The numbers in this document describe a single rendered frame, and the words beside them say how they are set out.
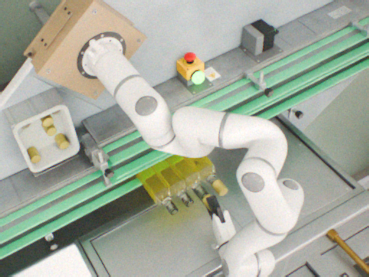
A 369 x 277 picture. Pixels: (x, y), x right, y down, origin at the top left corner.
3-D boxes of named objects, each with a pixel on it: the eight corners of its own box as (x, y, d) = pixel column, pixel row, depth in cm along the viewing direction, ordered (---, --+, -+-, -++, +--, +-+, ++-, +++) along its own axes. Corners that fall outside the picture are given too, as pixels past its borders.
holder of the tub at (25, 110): (27, 166, 170) (36, 182, 165) (1, 110, 149) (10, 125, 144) (73, 144, 174) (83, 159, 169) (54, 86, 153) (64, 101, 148)
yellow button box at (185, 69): (176, 75, 177) (187, 86, 172) (174, 58, 171) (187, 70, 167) (192, 67, 178) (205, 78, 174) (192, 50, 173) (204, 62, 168)
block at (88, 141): (84, 154, 170) (93, 168, 166) (78, 136, 163) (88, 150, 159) (94, 150, 171) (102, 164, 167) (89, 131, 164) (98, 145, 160)
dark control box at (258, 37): (241, 44, 183) (255, 56, 178) (241, 26, 177) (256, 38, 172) (259, 35, 185) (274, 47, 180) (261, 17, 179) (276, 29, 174)
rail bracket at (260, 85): (241, 77, 175) (265, 99, 167) (241, 60, 169) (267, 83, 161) (250, 72, 176) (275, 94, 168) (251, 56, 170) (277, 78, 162)
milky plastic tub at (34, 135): (23, 157, 166) (32, 175, 160) (1, 110, 149) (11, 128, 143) (70, 135, 170) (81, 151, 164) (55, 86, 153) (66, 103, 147)
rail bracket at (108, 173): (94, 172, 168) (111, 198, 160) (85, 138, 155) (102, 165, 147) (102, 167, 168) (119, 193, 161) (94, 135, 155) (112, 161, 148)
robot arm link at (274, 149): (215, 128, 112) (280, 141, 106) (233, 101, 122) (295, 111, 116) (213, 177, 120) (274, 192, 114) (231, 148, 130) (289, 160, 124)
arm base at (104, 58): (67, 55, 135) (94, 91, 127) (100, 22, 133) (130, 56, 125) (97, 80, 148) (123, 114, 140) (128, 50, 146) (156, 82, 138)
